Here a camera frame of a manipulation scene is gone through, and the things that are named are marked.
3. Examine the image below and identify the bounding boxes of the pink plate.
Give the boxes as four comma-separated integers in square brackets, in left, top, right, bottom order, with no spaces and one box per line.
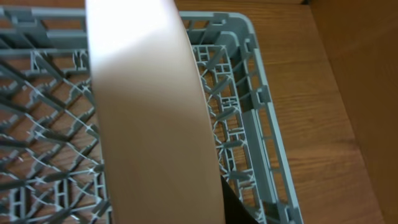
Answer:
[85,0,225,223]

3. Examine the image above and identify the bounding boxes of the grey dishwasher rack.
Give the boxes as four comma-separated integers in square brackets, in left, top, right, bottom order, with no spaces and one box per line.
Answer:
[1,6,303,223]

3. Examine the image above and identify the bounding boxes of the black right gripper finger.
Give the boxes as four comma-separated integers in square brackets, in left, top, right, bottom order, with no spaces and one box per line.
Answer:
[220,176,258,224]

